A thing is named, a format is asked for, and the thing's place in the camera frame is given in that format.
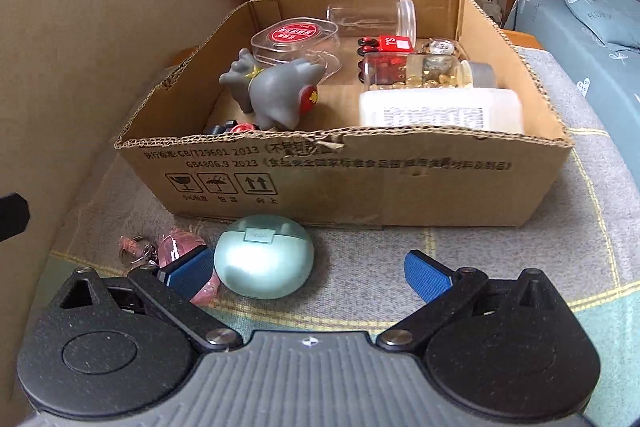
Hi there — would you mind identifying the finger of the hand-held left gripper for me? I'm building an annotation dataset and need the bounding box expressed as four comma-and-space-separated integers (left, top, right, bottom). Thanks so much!
0, 193, 30, 242

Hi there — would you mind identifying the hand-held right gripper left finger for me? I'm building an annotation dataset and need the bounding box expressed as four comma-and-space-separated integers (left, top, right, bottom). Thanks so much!
60, 244, 243, 353

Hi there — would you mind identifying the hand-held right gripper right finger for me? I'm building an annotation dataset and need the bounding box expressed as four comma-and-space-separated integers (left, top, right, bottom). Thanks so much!
376, 249, 558, 350

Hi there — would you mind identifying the pink figure keychain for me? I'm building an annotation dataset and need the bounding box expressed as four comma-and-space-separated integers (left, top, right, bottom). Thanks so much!
119, 229, 220, 305

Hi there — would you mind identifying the mint green earbuds case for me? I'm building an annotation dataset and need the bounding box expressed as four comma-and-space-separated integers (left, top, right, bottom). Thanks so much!
214, 214, 316, 299

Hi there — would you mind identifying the cardboard box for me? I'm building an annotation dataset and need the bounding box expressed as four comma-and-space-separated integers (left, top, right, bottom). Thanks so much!
115, 0, 574, 228

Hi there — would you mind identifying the white plastic bottle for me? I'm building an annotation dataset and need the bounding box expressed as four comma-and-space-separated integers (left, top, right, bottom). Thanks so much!
358, 88, 525, 134

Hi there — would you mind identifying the grey elephant toy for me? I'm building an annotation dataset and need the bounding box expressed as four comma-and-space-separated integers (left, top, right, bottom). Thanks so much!
218, 48, 321, 130

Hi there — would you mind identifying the clear bottle of gold capsules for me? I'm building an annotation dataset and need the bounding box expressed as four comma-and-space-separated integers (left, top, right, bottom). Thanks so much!
361, 52, 496, 90

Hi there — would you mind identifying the red toy car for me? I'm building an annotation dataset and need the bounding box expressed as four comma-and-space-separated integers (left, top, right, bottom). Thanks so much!
356, 34, 416, 82

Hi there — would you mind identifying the clear case with red label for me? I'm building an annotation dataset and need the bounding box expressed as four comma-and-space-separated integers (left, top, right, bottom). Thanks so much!
250, 19, 342, 62

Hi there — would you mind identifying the small black red toy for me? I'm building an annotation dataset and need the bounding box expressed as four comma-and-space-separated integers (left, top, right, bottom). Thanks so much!
202, 119, 260, 135

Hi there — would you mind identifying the grey checked blanket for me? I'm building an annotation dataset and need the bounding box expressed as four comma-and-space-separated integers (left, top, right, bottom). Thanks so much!
30, 44, 640, 418

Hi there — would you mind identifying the clear round container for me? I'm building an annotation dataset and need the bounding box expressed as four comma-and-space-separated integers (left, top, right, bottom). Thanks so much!
420, 38, 463, 58

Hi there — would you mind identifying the bed with blue sheet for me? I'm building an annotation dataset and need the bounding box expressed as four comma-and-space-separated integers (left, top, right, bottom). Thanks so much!
502, 0, 640, 148

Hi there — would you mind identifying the clear plastic jar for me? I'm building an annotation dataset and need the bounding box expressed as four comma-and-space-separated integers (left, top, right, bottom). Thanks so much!
326, 0, 418, 38

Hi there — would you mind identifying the blue floral pillow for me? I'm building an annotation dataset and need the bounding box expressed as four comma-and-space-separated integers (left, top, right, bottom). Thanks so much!
546, 0, 640, 50

